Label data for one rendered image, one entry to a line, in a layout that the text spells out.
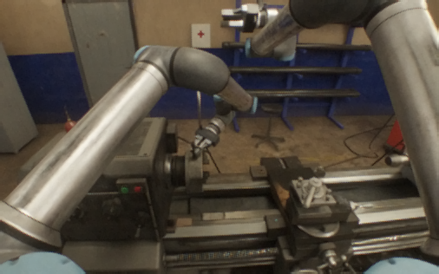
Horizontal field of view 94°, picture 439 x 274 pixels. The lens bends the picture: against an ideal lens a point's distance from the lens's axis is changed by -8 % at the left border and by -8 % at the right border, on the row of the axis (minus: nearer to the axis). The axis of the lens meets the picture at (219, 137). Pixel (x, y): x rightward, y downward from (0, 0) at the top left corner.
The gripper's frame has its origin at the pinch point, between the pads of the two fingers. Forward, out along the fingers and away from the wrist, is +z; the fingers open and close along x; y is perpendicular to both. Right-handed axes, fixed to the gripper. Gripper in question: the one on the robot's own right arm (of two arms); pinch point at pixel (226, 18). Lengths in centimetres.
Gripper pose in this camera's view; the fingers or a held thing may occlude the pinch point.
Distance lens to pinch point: 107.0
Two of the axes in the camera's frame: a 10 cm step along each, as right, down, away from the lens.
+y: 0.4, 9.8, -1.9
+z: -10.0, 0.3, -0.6
